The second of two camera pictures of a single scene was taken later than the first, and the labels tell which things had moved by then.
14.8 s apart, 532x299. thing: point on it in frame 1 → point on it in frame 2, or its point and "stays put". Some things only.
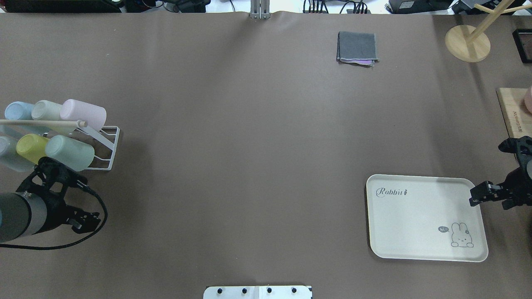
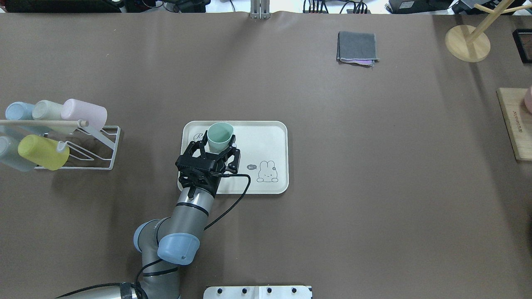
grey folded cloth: x=356 y=48 stays put
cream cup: x=44 y=110 stays put
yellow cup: x=32 y=146 stays put
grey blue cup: x=9 y=155 stays put
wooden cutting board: x=518 y=119 stays put
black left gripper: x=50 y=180 → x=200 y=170
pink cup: x=94 y=115 stays put
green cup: x=76 y=155 → x=219 y=136
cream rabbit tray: x=424 y=217 → x=264 y=168
